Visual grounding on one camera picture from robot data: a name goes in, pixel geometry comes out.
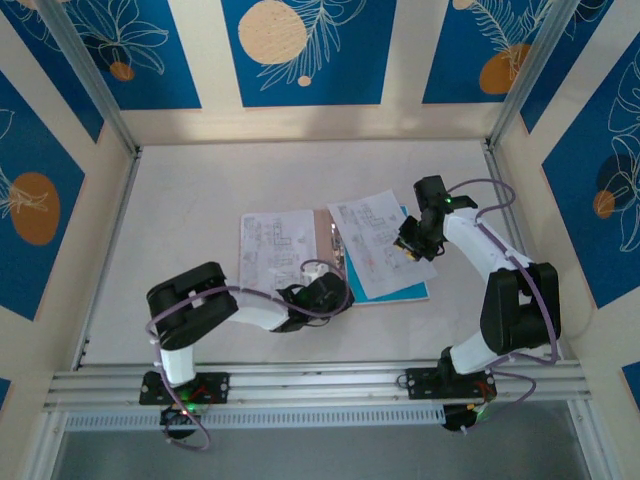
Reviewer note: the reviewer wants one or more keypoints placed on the white technical drawing sheet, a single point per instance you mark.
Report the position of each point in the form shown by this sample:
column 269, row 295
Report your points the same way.
column 270, row 260
column 370, row 260

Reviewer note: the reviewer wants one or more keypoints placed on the pink paper folder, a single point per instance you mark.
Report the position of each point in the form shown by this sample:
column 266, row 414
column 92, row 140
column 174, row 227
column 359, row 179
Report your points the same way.
column 322, row 240

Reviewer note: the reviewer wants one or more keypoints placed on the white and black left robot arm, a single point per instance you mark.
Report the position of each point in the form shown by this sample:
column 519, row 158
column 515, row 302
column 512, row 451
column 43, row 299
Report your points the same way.
column 195, row 305

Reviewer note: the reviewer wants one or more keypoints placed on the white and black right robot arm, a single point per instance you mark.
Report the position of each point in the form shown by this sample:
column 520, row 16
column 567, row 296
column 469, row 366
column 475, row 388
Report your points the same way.
column 515, row 310

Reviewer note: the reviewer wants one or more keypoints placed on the teal printed sheet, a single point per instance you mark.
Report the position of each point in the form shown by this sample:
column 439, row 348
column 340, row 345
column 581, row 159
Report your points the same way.
column 395, row 292

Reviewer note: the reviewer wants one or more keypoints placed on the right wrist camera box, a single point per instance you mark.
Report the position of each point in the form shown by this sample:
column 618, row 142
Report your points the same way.
column 409, row 231

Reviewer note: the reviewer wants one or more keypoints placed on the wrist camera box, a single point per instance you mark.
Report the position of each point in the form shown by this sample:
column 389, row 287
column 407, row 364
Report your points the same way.
column 409, row 231
column 313, row 272

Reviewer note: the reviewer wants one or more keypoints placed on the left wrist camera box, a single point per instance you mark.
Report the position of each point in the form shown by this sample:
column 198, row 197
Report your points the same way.
column 313, row 272

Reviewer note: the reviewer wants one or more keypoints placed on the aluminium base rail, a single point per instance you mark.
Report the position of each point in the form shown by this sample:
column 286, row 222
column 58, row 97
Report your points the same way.
column 320, row 382

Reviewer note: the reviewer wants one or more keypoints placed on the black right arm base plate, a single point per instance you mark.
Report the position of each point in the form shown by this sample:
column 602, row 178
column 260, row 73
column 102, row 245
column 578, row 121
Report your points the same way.
column 422, row 382

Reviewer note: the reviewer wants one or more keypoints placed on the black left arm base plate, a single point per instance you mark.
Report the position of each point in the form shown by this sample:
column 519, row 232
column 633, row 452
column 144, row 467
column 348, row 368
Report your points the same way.
column 215, row 387

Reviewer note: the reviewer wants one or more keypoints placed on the aluminium frame corner post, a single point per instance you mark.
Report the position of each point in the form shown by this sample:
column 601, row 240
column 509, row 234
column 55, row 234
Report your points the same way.
column 530, row 75
column 90, row 75

